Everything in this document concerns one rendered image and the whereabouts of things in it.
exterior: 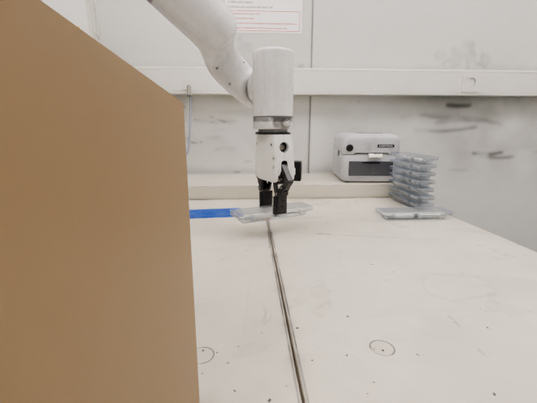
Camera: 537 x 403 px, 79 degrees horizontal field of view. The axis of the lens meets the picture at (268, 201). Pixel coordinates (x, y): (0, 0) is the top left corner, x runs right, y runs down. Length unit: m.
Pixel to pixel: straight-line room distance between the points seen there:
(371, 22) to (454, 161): 0.68
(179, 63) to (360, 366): 1.27
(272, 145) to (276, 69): 0.14
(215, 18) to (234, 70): 0.15
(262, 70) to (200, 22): 0.14
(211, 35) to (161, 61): 0.83
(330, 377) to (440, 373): 0.11
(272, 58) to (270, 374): 0.54
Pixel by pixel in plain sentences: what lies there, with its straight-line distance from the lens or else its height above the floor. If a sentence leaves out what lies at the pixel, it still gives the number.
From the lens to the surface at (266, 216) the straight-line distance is 0.69.
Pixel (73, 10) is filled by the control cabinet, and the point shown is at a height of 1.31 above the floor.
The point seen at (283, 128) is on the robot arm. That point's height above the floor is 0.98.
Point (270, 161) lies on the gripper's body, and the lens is 0.67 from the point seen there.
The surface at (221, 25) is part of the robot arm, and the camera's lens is 0.63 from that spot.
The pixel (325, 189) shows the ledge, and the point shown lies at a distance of 1.11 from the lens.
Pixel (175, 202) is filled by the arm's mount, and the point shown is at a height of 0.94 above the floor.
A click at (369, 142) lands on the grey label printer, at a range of 1.17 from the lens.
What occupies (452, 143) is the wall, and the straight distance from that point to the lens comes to 1.64.
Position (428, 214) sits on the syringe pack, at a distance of 0.92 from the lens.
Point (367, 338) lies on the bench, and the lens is 0.41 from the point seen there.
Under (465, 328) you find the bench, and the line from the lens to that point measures 0.47.
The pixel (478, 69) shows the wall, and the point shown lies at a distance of 1.70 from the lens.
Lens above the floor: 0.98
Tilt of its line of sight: 13 degrees down
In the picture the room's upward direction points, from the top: straight up
